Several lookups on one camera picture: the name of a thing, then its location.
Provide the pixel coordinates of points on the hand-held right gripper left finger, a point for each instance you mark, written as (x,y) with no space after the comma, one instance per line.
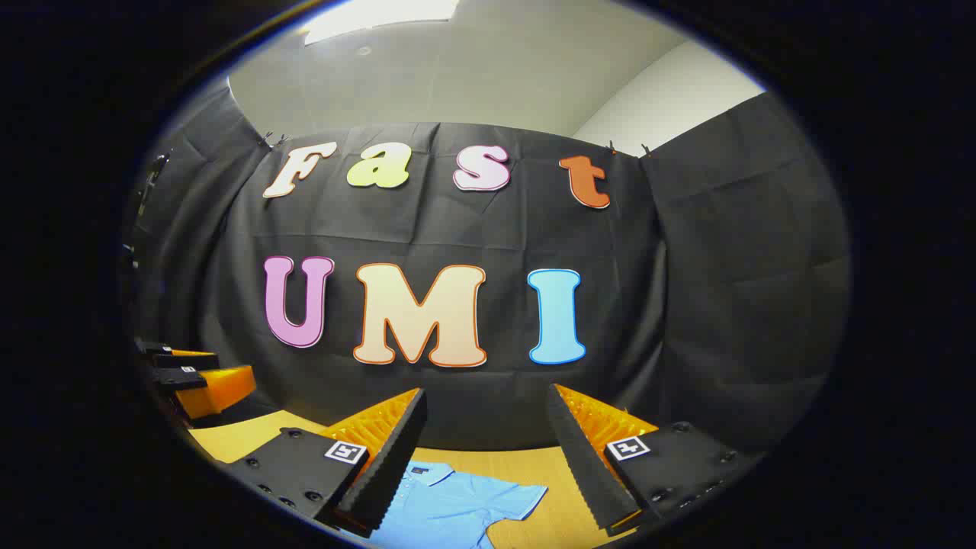
(396,450)

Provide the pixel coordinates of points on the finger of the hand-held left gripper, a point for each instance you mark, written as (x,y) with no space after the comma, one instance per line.
(179,379)
(183,360)

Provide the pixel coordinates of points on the light blue T-shirt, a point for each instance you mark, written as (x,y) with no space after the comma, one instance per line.
(450,503)

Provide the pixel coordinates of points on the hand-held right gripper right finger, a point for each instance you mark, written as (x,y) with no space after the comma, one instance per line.
(583,457)

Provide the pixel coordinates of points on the black backdrop cloth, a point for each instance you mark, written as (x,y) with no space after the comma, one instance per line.
(473,229)

